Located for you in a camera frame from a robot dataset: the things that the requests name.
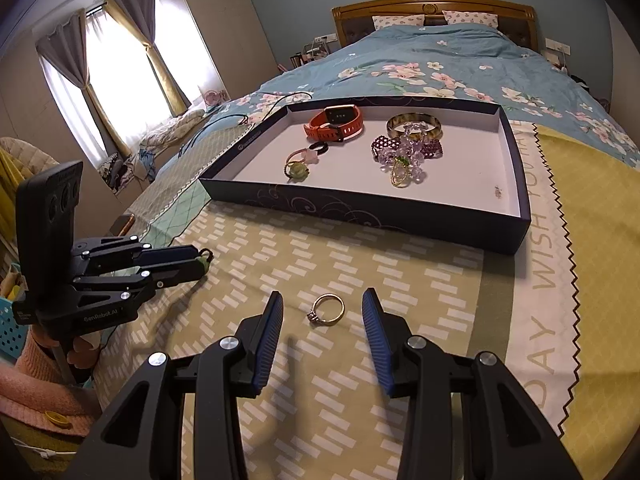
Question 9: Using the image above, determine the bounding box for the silver ring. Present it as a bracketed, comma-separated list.
[306, 292, 346, 328]

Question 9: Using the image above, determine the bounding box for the green flower hair tie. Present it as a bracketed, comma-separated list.
[283, 159, 312, 182]

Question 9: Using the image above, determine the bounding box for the orange smart watch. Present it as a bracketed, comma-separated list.
[304, 104, 363, 143]

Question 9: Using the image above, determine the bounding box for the purple bead bracelet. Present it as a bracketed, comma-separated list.
[382, 121, 429, 187]

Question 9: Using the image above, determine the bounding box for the maroon dotted bracelet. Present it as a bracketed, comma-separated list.
[370, 134, 445, 162]

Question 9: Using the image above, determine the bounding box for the tortoiseshell bangle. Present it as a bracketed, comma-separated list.
[386, 113, 442, 142]

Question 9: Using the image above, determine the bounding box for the blue plastic basket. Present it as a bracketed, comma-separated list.
[0, 297, 27, 362]

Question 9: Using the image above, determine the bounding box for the clothes pile on sill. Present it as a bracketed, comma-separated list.
[98, 108, 205, 193]

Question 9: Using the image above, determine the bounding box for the patchwork patterned cloth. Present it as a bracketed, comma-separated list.
[92, 119, 640, 480]

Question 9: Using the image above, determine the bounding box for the pink item on sill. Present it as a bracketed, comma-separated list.
[201, 89, 229, 107]

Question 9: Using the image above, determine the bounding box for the left purple yellow curtain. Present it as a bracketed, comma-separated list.
[36, 9, 131, 167]

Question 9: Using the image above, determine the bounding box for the purple yellow curtain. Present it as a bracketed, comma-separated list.
[36, 9, 131, 167]
[104, 0, 191, 117]

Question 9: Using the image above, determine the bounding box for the right purple yellow curtain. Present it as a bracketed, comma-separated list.
[104, 0, 191, 117]

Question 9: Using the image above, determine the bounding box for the beige wardrobe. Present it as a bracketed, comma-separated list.
[186, 0, 279, 99]

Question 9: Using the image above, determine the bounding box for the dark shallow box tray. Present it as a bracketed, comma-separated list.
[200, 96, 530, 256]

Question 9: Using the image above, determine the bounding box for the blue floral duvet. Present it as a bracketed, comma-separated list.
[186, 24, 639, 168]

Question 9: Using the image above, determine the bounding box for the left polka dot pillow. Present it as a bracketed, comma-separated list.
[372, 14, 424, 30]

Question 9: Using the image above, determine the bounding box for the polka dot pillow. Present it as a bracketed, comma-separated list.
[442, 10, 499, 29]
[372, 14, 424, 30]

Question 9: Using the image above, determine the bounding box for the right polka dot pillow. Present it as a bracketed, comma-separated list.
[442, 10, 499, 29]

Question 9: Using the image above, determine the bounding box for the wooden headboard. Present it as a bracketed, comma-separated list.
[332, 0, 539, 52]

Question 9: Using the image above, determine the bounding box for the black charger cable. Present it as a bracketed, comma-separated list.
[177, 90, 314, 158]

